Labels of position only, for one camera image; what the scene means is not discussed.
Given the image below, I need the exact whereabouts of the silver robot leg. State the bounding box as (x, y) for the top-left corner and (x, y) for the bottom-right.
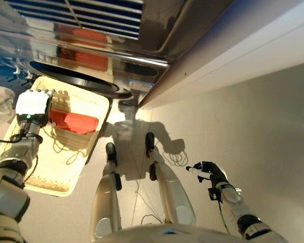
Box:
(89, 142), (123, 241)
(144, 132), (196, 226)

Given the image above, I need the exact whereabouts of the blue energy label sticker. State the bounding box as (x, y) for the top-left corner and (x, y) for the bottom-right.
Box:
(128, 79), (153, 91)

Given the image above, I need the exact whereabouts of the grey front-load washing machine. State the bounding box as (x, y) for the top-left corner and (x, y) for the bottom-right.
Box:
(138, 0), (304, 110)
(0, 27), (170, 107)

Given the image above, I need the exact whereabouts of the grey stacked dryer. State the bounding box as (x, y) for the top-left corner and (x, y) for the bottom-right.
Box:
(0, 0), (236, 61)

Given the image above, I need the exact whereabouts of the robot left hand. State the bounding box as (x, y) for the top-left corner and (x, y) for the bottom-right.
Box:
(15, 88), (57, 127)

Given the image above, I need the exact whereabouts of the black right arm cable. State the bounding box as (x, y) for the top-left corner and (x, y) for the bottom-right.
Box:
(209, 187), (231, 235)

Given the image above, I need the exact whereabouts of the grey robot torso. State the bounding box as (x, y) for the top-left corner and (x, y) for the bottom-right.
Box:
(91, 224), (249, 243)

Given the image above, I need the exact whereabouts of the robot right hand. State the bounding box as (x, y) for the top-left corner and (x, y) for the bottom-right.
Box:
(186, 161), (230, 188)

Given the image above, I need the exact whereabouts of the round washing machine door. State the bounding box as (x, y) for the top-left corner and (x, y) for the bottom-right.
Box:
(0, 64), (41, 125)

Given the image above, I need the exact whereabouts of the silver robot left leg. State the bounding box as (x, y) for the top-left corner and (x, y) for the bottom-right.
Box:
(89, 142), (123, 241)

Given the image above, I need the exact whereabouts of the thin floor cable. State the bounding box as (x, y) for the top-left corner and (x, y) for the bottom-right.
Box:
(130, 141), (191, 226)

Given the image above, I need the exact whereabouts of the white woven laundry basket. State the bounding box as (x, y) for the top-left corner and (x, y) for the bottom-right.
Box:
(0, 76), (111, 197)

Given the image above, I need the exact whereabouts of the silver robot right leg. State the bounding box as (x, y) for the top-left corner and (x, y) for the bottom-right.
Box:
(144, 132), (196, 226)

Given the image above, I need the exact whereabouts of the thin white string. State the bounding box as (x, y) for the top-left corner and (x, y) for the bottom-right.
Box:
(43, 124), (92, 165)

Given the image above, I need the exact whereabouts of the red garment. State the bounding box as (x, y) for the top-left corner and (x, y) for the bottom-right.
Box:
(48, 109), (99, 135)

